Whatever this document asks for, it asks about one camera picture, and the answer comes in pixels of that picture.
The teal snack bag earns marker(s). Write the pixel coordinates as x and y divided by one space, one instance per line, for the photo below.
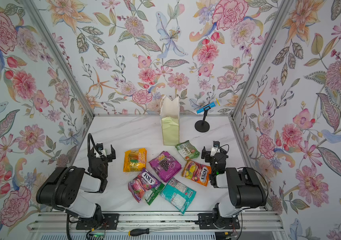
178 194

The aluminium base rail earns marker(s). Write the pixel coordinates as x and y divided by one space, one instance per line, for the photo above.
122 222

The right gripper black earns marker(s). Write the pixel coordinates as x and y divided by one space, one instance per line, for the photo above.
214 157

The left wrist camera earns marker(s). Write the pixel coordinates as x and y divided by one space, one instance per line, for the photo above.
99 150

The yellow orange snack bag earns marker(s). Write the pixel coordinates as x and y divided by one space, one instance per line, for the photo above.
135 160

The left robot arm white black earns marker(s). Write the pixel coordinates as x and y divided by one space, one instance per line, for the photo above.
61 189

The orange Fox's candy bag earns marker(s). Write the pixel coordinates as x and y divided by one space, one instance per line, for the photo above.
196 172

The black yellow screwdriver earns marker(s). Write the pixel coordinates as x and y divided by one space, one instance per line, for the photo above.
139 232

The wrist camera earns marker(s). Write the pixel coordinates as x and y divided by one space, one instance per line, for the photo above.
99 150
215 146

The small green snack packet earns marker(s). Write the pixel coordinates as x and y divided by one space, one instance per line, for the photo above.
187 151

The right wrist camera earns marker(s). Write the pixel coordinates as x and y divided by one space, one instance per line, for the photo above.
215 146

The purple Fox's berries bag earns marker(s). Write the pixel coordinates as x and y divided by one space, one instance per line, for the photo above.
144 182

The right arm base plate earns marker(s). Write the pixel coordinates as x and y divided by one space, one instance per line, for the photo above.
209 221

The paper bag white green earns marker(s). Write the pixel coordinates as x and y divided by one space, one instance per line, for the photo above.
169 114

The purple magenta snack bag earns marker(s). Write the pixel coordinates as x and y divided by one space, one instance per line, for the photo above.
165 166

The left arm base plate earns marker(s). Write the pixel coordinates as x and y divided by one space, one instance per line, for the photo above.
99 222

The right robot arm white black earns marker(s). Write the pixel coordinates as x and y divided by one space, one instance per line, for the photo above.
244 188

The green Fox's spring tea bag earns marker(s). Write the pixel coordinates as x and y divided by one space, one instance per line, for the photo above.
151 194

